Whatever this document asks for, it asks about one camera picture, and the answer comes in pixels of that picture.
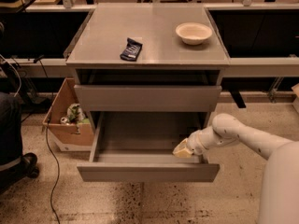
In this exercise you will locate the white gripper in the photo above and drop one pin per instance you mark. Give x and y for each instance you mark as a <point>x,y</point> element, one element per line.
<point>195,143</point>

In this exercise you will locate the grey drawer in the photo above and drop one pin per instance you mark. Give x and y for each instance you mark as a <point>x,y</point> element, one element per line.
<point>138,147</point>
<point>148,98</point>

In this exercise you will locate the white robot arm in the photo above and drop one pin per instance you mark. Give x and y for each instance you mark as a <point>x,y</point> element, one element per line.
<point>279,201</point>

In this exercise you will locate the grey drawer cabinet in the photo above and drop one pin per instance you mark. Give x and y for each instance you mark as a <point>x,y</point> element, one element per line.
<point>165,60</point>

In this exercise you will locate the grey top drawer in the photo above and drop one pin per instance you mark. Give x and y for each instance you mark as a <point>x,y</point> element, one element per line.
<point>148,98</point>

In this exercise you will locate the brown cardboard box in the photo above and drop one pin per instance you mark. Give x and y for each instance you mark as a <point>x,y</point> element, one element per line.
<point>68,137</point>

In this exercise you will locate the green white crumpled trash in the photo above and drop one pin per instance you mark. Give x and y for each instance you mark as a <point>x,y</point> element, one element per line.
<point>74,115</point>

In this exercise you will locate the dark blue snack bag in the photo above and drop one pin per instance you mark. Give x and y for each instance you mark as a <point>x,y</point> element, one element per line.
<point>132,50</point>

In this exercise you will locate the white paper bowl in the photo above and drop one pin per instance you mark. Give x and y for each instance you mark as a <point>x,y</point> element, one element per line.
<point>193,33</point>

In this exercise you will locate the black bracket under rail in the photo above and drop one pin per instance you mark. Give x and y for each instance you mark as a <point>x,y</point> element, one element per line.
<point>238,98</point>

